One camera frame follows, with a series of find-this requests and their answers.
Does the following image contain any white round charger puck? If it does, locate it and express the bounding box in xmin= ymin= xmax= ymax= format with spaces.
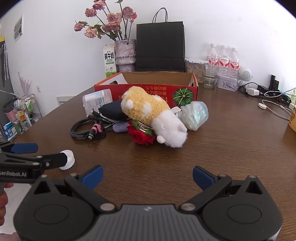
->
xmin=258 ymin=103 xmax=267 ymax=109

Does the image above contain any white power adapter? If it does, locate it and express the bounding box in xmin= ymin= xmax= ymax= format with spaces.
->
xmin=245 ymin=87 xmax=260 ymax=96

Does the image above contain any yellow white plush toy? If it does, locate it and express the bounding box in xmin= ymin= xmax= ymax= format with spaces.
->
xmin=121 ymin=86 xmax=188 ymax=148

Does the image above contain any dried pink rose bouquet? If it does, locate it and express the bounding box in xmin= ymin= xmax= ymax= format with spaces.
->
xmin=74 ymin=1 xmax=137 ymax=42

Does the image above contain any purple textured vase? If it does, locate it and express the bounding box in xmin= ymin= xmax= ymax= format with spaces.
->
xmin=115 ymin=39 xmax=137 ymax=72

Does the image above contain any water bottle middle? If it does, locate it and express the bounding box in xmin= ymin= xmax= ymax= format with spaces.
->
xmin=218 ymin=45 xmax=230 ymax=76

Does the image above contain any empty glass cup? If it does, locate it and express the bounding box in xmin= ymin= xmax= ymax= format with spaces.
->
xmin=202 ymin=74 xmax=217 ymax=89

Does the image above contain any yellow cartoon mug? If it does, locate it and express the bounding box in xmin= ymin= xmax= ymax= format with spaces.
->
xmin=288 ymin=106 xmax=296 ymax=132

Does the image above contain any red cardboard pumpkin box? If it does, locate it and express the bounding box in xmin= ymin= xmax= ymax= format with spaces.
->
xmin=94 ymin=71 xmax=199 ymax=108

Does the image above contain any water bottle right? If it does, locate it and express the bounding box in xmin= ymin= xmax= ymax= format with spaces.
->
xmin=229 ymin=48 xmax=240 ymax=79

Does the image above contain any purple knitted cloth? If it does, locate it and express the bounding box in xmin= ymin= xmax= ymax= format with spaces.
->
xmin=112 ymin=121 xmax=130 ymax=133

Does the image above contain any white green milk carton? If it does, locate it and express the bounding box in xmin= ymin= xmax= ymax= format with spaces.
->
xmin=103 ymin=44 xmax=117 ymax=78

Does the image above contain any water bottle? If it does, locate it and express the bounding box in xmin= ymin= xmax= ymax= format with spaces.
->
xmin=206 ymin=43 xmax=219 ymax=77
xmin=229 ymin=48 xmax=240 ymax=79
xmin=218 ymin=45 xmax=230 ymax=76

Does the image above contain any clear seed storage container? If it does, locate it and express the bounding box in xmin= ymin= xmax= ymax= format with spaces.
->
xmin=185 ymin=58 xmax=208 ymax=84

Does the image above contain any person's left hand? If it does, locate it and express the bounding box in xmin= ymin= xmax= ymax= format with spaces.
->
xmin=0 ymin=191 xmax=8 ymax=225

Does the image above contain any navy blue zip pouch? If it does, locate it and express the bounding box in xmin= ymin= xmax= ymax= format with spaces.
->
xmin=99 ymin=100 xmax=129 ymax=121

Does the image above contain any iridescent plastic bag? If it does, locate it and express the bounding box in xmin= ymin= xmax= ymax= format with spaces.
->
xmin=177 ymin=101 xmax=209 ymax=131

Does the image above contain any water bottle left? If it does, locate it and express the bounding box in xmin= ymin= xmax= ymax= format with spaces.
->
xmin=206 ymin=43 xmax=219 ymax=77

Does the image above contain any white round robot speaker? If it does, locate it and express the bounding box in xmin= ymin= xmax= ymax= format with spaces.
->
xmin=237 ymin=67 xmax=252 ymax=87

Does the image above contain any clear cotton swab box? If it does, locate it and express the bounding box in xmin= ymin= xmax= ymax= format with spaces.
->
xmin=82 ymin=89 xmax=113 ymax=115

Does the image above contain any black paper shopping bag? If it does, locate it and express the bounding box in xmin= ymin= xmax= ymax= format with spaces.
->
xmin=135 ymin=11 xmax=185 ymax=72

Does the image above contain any black usb cable bundle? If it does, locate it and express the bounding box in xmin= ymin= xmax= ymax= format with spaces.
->
xmin=69 ymin=110 xmax=114 ymax=141

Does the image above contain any white plastic jar lid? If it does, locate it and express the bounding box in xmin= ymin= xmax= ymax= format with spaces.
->
xmin=59 ymin=150 xmax=75 ymax=171

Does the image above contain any red fabric flower clip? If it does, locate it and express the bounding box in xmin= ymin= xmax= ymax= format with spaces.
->
xmin=127 ymin=120 xmax=156 ymax=146

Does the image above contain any metal storage cart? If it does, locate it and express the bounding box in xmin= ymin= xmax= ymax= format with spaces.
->
xmin=2 ymin=94 xmax=43 ymax=141

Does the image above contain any white charger plug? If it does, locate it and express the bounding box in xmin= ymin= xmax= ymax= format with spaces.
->
xmin=171 ymin=106 xmax=181 ymax=114

